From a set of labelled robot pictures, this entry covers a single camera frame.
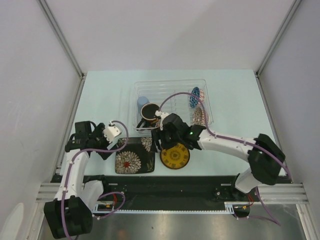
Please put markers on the brown lattice pattern bowl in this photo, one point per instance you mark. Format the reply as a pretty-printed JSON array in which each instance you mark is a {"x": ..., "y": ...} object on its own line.
[{"x": 199, "y": 115}]

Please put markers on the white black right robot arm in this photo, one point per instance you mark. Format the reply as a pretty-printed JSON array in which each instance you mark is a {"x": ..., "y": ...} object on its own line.
[{"x": 264, "y": 157}]

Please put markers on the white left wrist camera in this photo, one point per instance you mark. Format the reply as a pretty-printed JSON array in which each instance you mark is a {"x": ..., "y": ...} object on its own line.
[{"x": 112, "y": 131}]

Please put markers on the black floral square plate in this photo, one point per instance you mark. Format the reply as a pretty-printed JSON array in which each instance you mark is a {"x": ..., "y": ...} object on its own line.
[{"x": 136, "y": 157}]

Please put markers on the blue triangle pattern bowl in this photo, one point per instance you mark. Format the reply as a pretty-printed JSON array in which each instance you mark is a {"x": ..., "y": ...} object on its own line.
[{"x": 197, "y": 96}]

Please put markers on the yellow round saucer plate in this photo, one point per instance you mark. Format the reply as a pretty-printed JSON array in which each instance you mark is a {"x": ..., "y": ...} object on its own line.
[{"x": 176, "y": 157}]

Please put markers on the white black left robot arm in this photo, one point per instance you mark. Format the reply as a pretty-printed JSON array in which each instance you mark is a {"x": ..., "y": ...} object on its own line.
[{"x": 69, "y": 214}]

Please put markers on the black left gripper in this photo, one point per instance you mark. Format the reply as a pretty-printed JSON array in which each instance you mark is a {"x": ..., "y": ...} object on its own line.
[{"x": 98, "y": 131}]

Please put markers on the red black lacquer cup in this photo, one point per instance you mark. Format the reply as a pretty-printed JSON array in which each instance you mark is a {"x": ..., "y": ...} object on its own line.
[{"x": 148, "y": 116}]

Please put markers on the light blue plastic cup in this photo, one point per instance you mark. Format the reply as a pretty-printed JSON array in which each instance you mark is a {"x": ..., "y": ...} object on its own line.
[{"x": 141, "y": 101}]

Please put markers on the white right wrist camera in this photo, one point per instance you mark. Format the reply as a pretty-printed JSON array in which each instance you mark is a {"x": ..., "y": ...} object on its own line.
[{"x": 161, "y": 117}]

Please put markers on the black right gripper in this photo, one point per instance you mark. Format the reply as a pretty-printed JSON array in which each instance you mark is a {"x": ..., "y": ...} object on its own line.
[{"x": 157, "y": 134}]

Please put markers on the right aluminium frame post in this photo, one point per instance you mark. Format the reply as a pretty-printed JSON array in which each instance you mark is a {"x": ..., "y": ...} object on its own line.
[{"x": 279, "y": 35}]

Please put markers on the aluminium frame post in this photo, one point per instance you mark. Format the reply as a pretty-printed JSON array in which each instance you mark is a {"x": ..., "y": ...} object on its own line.
[
  {"x": 279, "y": 35},
  {"x": 52, "y": 21}
]

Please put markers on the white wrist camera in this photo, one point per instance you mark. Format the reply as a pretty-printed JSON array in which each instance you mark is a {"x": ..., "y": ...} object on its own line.
[
  {"x": 112, "y": 131},
  {"x": 161, "y": 117}
]

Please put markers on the white slotted cable duct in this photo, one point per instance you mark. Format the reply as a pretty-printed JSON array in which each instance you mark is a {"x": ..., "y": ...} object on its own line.
[{"x": 101, "y": 208}]

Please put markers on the left aluminium frame post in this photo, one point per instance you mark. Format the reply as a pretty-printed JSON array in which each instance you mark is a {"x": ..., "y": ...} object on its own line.
[{"x": 52, "y": 21}]

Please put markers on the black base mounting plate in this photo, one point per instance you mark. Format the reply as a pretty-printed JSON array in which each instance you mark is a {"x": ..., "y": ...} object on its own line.
[{"x": 217, "y": 188}]

